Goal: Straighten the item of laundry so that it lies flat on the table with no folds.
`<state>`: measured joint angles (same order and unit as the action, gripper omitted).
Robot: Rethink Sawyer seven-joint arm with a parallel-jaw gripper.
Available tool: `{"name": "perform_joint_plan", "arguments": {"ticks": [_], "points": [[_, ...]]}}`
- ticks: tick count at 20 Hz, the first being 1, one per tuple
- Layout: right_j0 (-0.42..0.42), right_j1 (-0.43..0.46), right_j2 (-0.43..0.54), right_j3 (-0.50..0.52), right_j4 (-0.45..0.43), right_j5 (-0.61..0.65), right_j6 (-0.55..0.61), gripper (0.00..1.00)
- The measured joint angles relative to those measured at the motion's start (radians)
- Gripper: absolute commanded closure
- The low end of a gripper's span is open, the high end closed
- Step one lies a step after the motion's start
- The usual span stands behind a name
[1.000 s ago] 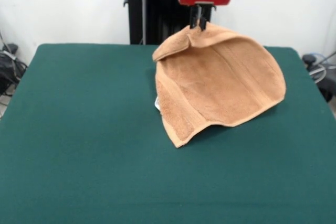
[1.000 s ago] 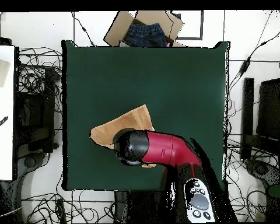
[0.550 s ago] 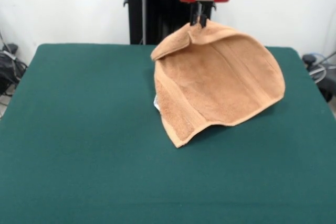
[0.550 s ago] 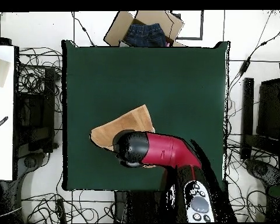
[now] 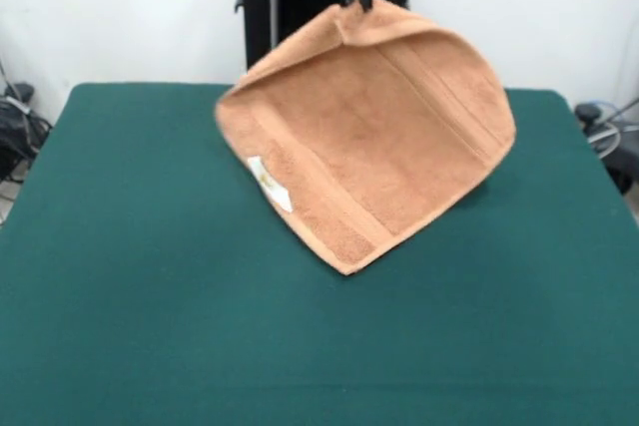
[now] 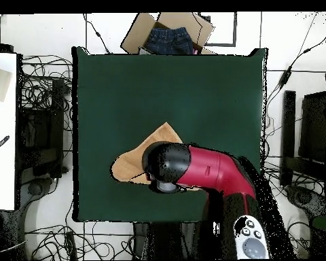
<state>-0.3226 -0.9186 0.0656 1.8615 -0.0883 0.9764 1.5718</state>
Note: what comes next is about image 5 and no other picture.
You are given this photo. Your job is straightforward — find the tan terry towel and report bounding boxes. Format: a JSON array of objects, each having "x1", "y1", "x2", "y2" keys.
[{"x1": 214, "y1": 0, "x2": 517, "y2": 276}]

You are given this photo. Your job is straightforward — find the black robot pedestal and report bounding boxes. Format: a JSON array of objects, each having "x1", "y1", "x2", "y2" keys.
[{"x1": 234, "y1": 0, "x2": 436, "y2": 87}]

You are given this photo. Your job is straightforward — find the dark green table cloth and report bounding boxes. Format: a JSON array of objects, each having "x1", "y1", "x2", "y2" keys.
[{"x1": 0, "y1": 82, "x2": 639, "y2": 426}]

